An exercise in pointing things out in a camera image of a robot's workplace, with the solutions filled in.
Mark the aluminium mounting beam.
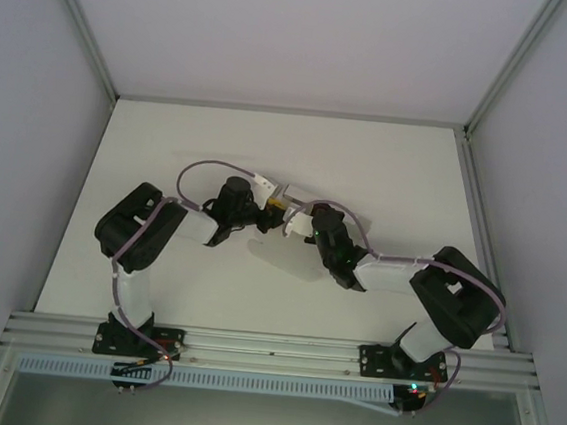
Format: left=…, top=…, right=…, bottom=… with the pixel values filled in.
left=0, top=300, right=545, bottom=400

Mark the black right controller board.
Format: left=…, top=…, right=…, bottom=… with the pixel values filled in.
left=390, top=381, right=433, bottom=421

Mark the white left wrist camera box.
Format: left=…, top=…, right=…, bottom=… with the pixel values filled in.
left=247, top=170, right=279, bottom=209

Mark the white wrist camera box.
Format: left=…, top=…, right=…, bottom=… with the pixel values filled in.
left=280, top=209, right=316, bottom=240
left=247, top=170, right=279, bottom=209

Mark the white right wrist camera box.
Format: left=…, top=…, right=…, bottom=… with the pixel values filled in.
left=280, top=209, right=316, bottom=240

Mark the grey wall base rail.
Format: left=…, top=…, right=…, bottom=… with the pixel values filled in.
left=114, top=89, right=470, bottom=137

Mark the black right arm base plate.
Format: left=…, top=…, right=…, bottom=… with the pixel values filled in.
left=355, top=342, right=452, bottom=386

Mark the aluminium table side rail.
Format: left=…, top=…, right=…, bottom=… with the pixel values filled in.
left=432, top=127, right=536, bottom=354

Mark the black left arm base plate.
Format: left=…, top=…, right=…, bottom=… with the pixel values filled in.
left=91, top=320, right=188, bottom=364

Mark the slotted grey cable duct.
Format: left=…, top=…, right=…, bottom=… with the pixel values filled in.
left=16, top=350, right=397, bottom=409

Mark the aluminium frame corner post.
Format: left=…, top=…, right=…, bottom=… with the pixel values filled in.
left=462, top=0, right=567, bottom=148
left=36, top=0, right=130, bottom=106

